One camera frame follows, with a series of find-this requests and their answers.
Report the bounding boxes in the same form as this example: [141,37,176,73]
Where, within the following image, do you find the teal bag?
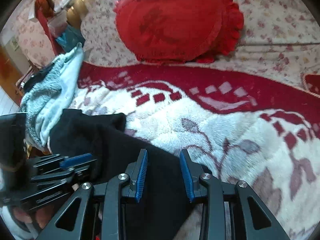
[55,27,85,53]

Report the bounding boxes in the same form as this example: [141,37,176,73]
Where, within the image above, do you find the floral pink pillow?
[14,4,56,68]

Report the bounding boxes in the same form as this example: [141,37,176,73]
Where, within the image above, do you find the person's left hand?
[11,204,57,230]

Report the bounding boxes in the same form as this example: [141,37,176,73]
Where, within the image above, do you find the red heart-shaped frilled pillow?
[113,0,245,63]

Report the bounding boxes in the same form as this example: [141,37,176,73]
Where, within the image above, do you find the black pants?
[46,109,209,240]

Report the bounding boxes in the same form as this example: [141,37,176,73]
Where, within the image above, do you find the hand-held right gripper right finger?
[179,149,292,240]

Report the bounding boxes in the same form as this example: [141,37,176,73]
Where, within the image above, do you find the grey fleece-lined jacket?
[20,42,84,148]

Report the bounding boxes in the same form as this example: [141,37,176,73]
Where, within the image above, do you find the red and white plush blanket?
[72,61,320,240]

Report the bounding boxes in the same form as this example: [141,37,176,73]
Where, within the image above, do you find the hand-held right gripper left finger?
[37,149,148,240]

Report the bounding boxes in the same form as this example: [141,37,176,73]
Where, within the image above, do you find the brown wooden furniture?
[0,42,25,107]

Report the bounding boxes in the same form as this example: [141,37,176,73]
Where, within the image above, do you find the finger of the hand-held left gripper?
[30,152,98,176]
[20,167,92,210]

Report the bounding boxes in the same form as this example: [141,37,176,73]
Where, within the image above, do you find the small black cloth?
[21,65,55,91]

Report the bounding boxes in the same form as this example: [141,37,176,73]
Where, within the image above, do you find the red hanging cloth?
[35,0,60,57]

